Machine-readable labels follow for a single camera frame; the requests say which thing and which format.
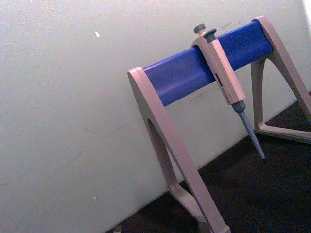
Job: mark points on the black table cloth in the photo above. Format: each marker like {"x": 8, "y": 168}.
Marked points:
{"x": 245, "y": 191}

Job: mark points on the beige stand with blue bar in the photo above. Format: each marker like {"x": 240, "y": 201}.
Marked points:
{"x": 179, "y": 75}

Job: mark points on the beige pipette with grey tip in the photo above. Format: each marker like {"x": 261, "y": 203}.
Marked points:
{"x": 224, "y": 72}

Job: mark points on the plain pale wall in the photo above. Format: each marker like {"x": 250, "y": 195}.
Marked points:
{"x": 68, "y": 97}

